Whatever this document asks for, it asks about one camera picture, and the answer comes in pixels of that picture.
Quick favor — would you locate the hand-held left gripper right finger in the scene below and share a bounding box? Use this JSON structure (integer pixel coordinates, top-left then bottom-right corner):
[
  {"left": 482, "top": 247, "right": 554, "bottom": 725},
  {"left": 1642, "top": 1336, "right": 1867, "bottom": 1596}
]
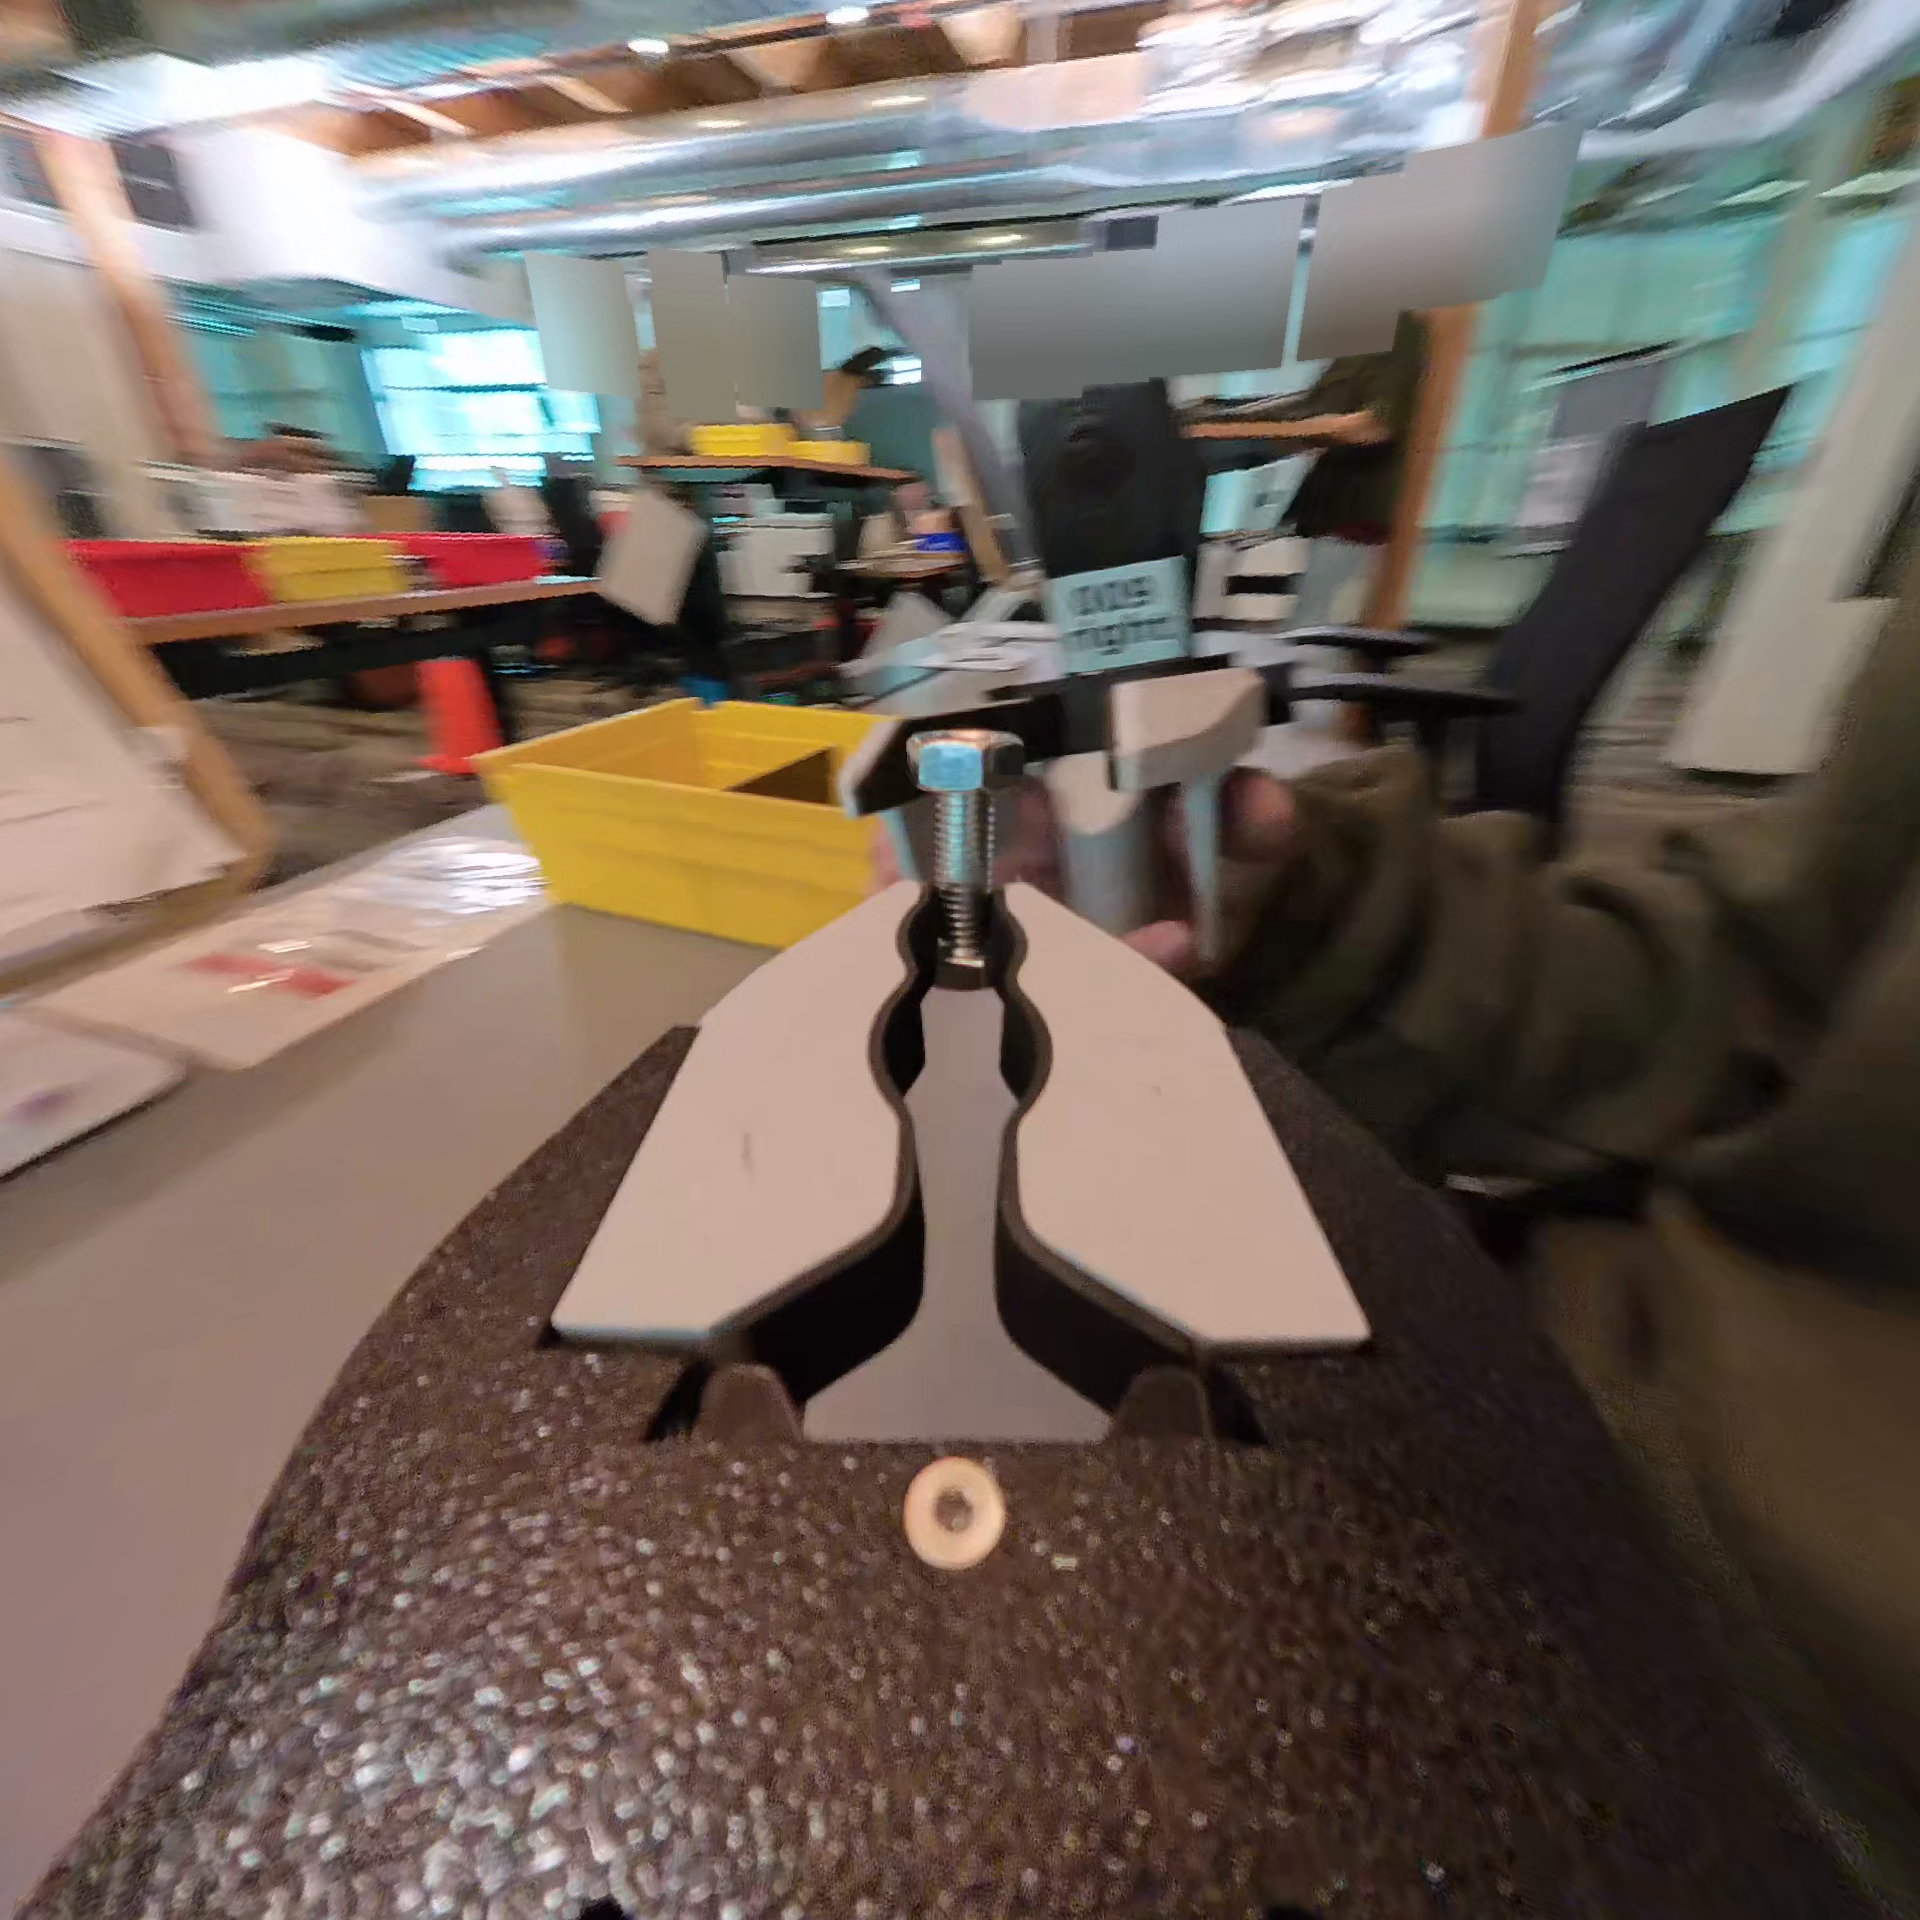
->
[{"left": 992, "top": 881, "right": 1373, "bottom": 1410}]

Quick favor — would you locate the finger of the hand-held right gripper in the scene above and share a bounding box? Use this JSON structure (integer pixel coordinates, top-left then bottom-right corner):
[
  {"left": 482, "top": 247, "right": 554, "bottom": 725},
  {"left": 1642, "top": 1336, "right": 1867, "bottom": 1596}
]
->
[
  {"left": 1103, "top": 666, "right": 1271, "bottom": 965},
  {"left": 834, "top": 718, "right": 939, "bottom": 824}
]

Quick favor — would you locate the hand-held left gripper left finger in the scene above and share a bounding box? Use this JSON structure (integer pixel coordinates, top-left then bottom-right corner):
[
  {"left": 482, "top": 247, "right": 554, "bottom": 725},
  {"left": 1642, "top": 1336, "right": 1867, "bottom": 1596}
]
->
[{"left": 552, "top": 881, "right": 927, "bottom": 1400}]

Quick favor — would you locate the steel hex nut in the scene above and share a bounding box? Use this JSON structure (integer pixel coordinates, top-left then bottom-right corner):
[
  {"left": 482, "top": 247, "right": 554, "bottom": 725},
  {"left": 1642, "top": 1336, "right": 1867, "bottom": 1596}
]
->
[{"left": 903, "top": 728, "right": 1026, "bottom": 797}]

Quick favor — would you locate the steel bolt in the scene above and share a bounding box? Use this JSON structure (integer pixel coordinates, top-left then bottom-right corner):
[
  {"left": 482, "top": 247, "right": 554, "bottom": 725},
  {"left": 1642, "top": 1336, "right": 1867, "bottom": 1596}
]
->
[{"left": 932, "top": 786, "right": 1003, "bottom": 992}]

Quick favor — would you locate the person's right forearm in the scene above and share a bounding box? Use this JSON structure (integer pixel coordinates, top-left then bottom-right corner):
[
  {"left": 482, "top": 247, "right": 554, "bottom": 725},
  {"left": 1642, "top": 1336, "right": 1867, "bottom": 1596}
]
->
[{"left": 1217, "top": 742, "right": 1801, "bottom": 1201}]

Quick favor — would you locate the standing desk wooden top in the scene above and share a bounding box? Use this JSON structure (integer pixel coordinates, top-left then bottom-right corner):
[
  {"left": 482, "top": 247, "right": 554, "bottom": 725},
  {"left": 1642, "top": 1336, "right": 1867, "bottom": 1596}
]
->
[{"left": 618, "top": 449, "right": 921, "bottom": 698}]

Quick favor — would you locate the grey desk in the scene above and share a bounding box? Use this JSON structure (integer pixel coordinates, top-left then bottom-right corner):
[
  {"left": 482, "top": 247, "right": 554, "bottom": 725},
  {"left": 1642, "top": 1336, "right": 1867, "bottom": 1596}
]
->
[{"left": 0, "top": 660, "right": 1503, "bottom": 1920}]

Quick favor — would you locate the person's right hand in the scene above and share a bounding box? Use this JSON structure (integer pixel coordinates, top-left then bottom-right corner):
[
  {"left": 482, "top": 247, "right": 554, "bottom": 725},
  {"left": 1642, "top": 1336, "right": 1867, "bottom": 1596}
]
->
[{"left": 877, "top": 750, "right": 1307, "bottom": 975}]

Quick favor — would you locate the orange traffic cone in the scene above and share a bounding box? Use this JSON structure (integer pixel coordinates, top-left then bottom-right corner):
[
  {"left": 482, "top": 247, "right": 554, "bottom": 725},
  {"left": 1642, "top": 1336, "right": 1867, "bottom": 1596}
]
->
[{"left": 417, "top": 655, "right": 505, "bottom": 780}]

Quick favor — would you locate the black office chair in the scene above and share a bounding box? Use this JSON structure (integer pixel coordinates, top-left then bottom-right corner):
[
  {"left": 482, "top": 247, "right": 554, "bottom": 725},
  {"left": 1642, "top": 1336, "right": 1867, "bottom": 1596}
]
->
[{"left": 1297, "top": 381, "right": 1795, "bottom": 818}]

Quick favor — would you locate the red plastic bin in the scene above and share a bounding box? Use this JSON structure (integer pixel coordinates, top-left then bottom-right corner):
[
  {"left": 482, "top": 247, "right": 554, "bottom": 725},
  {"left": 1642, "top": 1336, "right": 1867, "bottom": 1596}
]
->
[
  {"left": 67, "top": 537, "right": 273, "bottom": 618},
  {"left": 397, "top": 528, "right": 544, "bottom": 590}
]

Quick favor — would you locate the laminated barcode sheet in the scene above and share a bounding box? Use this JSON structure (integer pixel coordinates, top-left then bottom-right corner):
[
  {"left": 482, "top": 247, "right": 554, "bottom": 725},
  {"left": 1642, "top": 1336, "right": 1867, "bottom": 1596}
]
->
[{"left": 29, "top": 831, "right": 548, "bottom": 1073}]

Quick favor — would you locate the long wooden table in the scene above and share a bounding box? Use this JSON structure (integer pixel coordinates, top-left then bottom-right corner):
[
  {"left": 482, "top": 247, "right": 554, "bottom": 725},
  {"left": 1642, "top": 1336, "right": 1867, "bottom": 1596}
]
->
[{"left": 128, "top": 575, "right": 602, "bottom": 705}]

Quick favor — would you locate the white clipboard stand base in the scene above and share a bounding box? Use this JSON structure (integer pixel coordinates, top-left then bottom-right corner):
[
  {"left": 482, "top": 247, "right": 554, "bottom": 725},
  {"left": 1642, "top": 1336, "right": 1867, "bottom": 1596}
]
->
[{"left": 0, "top": 1012, "right": 191, "bottom": 1178}]

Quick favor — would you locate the printed instruction sheet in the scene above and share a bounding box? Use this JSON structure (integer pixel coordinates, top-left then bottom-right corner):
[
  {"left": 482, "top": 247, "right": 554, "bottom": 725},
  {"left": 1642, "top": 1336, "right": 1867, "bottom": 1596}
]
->
[{"left": 0, "top": 598, "right": 250, "bottom": 940}]

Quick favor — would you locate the wooden support post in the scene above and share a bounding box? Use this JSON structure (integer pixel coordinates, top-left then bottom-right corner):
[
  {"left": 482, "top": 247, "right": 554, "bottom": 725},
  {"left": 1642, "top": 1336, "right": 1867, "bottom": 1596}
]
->
[
  {"left": 37, "top": 135, "right": 213, "bottom": 466},
  {"left": 1365, "top": 0, "right": 1547, "bottom": 633}
]

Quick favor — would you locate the silver ventilation duct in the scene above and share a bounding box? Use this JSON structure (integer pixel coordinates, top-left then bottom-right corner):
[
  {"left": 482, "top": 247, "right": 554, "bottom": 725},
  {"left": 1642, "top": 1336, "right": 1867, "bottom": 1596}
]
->
[{"left": 345, "top": 29, "right": 1503, "bottom": 255}]

